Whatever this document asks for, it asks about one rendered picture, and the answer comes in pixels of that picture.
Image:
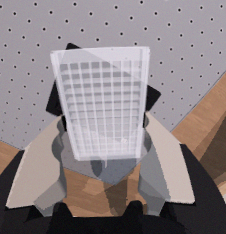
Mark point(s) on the grey rectangular plate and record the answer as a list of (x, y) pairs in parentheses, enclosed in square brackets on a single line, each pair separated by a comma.
[(187, 40)]

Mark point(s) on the white well plate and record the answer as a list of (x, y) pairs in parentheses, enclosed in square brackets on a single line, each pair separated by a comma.
[(117, 115)]

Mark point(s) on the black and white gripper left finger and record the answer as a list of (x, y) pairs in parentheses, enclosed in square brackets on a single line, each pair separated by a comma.
[(34, 181)]

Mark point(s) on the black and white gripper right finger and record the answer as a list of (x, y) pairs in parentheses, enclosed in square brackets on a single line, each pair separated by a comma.
[(175, 185)]

